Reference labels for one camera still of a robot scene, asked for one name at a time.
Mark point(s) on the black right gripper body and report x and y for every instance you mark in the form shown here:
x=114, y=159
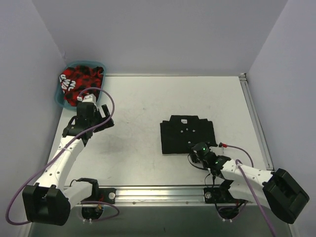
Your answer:
x=193, y=158

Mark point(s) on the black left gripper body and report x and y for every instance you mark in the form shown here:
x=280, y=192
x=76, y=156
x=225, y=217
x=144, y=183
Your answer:
x=99, y=118

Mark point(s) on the black long sleeve shirt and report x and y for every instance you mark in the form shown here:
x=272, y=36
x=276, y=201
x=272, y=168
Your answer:
x=180, y=133

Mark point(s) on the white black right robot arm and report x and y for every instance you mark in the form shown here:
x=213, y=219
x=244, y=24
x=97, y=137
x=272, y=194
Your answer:
x=275, y=190

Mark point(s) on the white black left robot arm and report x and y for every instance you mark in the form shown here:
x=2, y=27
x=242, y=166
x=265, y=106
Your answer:
x=47, y=201

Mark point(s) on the teal plastic basket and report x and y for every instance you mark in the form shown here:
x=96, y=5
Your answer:
x=58, y=95

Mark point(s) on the red black plaid shirt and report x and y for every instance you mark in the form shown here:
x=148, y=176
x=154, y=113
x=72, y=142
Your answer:
x=77, y=78

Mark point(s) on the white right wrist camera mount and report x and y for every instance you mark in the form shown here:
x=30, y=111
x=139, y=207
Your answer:
x=219, y=148

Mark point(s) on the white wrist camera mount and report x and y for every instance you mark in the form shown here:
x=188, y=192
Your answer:
x=90, y=98
x=219, y=148

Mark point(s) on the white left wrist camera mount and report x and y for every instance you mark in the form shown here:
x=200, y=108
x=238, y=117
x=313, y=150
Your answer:
x=90, y=98

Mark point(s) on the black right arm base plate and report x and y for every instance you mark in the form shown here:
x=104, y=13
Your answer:
x=218, y=195

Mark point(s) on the aluminium front rail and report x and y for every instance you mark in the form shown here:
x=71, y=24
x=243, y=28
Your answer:
x=169, y=195

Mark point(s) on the aluminium rail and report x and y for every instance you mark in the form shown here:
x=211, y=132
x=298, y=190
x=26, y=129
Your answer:
x=169, y=195
x=256, y=122

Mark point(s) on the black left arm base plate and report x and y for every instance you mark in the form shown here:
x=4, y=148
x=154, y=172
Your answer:
x=107, y=195

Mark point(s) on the aluminium right side rail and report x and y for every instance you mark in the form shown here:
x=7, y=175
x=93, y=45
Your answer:
x=256, y=122

